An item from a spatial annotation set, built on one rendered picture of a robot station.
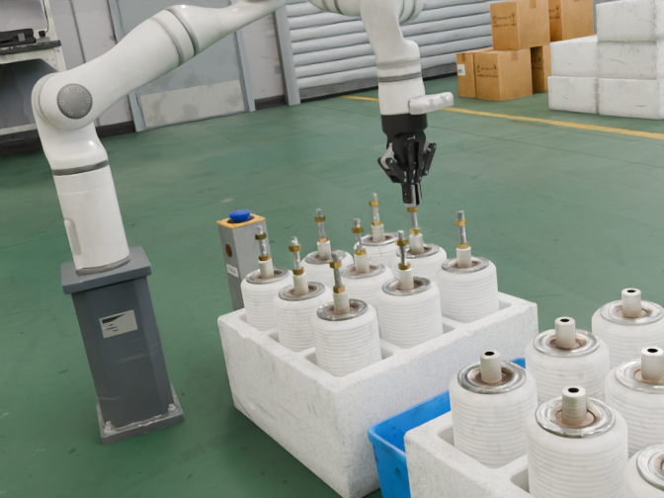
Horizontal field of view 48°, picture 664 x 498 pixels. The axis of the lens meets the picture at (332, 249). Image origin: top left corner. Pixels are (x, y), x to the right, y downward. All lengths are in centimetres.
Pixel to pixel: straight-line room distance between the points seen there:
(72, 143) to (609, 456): 95
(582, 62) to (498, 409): 348
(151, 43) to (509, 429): 84
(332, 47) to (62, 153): 541
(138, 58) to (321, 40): 530
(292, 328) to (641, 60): 295
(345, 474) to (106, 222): 57
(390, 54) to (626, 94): 282
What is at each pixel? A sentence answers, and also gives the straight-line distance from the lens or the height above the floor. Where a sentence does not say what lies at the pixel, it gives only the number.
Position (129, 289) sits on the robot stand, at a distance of 132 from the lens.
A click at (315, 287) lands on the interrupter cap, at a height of 25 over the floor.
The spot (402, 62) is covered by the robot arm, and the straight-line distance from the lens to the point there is 121.
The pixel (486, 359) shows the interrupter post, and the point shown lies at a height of 28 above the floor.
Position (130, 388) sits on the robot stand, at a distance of 138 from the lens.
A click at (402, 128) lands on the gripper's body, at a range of 121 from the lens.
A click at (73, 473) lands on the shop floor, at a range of 136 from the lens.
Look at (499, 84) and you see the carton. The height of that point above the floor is 11.
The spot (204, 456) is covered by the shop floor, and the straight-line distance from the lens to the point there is 130.
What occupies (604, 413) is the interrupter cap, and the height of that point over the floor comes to 25.
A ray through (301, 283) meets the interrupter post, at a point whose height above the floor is 27.
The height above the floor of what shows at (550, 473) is 21.
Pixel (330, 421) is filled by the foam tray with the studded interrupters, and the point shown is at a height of 13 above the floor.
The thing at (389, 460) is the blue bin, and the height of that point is 9.
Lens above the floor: 66
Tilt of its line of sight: 17 degrees down
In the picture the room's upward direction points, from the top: 8 degrees counter-clockwise
